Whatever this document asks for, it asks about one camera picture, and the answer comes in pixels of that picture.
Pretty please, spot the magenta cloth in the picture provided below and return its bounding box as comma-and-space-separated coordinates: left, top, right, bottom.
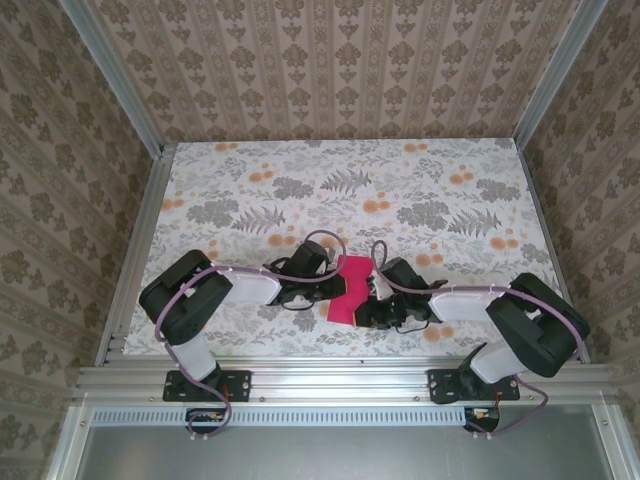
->
327, 254, 375, 326

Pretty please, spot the floral table cover sheet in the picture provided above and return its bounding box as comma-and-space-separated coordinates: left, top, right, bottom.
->
121, 139, 585, 359

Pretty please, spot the grey metal panel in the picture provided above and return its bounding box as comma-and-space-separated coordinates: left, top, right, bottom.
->
47, 403, 629, 480

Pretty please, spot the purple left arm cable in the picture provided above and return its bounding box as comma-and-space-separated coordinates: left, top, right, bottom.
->
155, 228, 349, 444

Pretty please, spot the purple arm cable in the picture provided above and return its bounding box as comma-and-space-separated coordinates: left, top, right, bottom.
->
155, 228, 349, 444
371, 240, 589, 441

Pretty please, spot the aluminium frame cross rail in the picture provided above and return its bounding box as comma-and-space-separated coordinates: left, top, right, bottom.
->
72, 355, 620, 405

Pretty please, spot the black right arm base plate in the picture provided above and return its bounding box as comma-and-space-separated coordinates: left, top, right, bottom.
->
427, 367, 521, 406

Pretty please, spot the grey slotted cable duct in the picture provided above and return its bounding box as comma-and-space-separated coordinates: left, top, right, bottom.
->
92, 405, 471, 427

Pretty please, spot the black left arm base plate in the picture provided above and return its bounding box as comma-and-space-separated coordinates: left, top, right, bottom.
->
164, 368, 253, 404

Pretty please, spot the black connector board with wires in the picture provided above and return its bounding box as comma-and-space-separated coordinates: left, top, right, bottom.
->
184, 407, 232, 435
462, 407, 502, 434

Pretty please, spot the aluminium side rail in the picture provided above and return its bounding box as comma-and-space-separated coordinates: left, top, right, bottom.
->
513, 139, 592, 365
95, 143, 177, 369

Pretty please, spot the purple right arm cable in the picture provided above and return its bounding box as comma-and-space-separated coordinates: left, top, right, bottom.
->
371, 240, 589, 441

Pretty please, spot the aluminium corner post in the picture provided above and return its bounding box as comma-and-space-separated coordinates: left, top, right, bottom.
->
58, 0, 167, 157
513, 0, 597, 149

